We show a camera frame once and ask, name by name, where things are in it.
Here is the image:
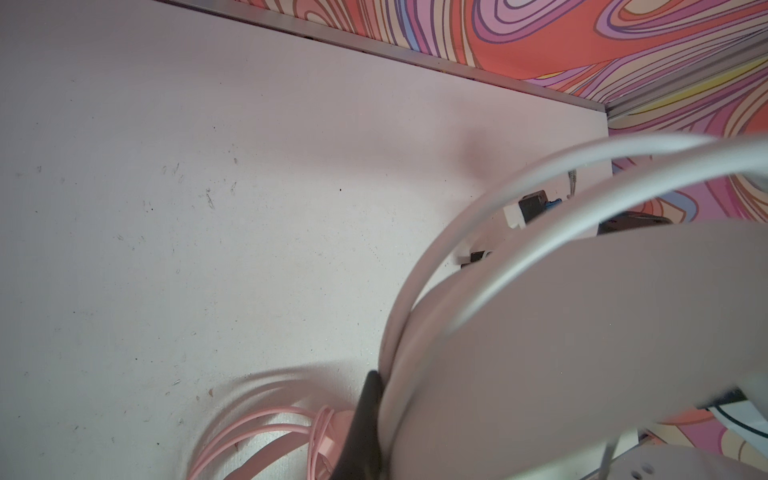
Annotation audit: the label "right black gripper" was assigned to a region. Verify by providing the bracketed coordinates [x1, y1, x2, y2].
[461, 190, 672, 268]

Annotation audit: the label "pink headphones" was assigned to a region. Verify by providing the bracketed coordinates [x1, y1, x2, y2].
[187, 406, 354, 479]

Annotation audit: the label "white headphones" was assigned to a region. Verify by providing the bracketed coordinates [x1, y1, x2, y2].
[378, 133, 767, 479]

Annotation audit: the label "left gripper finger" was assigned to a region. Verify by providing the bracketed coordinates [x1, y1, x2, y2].
[330, 370, 384, 480]

